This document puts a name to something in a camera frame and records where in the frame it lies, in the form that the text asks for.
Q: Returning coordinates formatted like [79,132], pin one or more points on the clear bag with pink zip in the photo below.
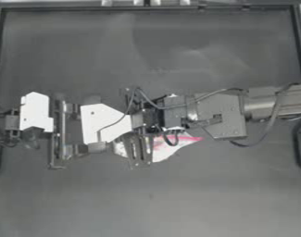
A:
[164,152]

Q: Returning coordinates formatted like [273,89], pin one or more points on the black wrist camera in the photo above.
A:
[99,147]

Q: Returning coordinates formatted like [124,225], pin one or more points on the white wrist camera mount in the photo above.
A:
[100,122]
[35,112]

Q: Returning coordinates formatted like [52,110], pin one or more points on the black table frame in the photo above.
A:
[73,6]

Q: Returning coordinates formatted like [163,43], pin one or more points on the silver frame bracket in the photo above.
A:
[106,2]
[138,2]
[184,2]
[155,2]

